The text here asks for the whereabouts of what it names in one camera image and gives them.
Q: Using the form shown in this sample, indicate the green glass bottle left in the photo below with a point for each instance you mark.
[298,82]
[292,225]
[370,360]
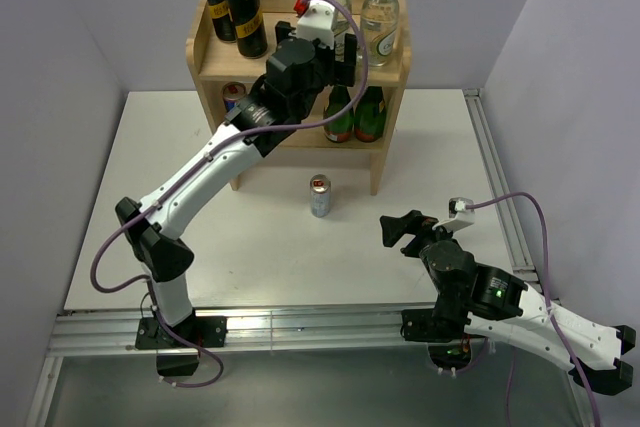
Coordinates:
[339,130]

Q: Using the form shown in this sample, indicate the wooden two-tier shelf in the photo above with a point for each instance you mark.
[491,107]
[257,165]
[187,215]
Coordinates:
[213,64]

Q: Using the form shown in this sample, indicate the silver can front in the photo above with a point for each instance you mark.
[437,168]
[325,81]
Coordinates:
[232,93]

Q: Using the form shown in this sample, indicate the silver can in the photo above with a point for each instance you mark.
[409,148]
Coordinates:
[320,195]
[232,93]

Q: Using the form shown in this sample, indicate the green glass bottle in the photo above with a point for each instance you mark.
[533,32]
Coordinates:
[339,130]
[370,115]

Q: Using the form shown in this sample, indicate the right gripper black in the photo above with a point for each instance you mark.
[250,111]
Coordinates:
[412,222]

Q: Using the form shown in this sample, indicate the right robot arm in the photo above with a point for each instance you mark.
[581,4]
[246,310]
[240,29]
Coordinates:
[479,300]

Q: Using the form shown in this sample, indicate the green glass bottle right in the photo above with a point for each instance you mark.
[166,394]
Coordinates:
[370,115]

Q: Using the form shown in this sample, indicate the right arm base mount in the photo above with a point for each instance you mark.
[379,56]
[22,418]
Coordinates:
[450,349]

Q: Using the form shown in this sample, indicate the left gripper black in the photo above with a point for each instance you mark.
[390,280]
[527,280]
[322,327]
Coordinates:
[340,73]

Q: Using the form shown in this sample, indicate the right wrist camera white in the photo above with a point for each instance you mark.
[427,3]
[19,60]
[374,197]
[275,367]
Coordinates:
[461,215]

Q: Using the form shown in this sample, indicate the aluminium rail frame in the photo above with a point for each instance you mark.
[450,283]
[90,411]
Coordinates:
[313,305]

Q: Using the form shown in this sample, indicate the clear bottle green cap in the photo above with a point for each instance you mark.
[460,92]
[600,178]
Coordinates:
[378,23]

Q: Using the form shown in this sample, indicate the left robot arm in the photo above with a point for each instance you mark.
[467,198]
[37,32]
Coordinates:
[153,226]

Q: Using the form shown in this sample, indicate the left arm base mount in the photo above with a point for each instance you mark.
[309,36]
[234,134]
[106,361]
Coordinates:
[180,351]

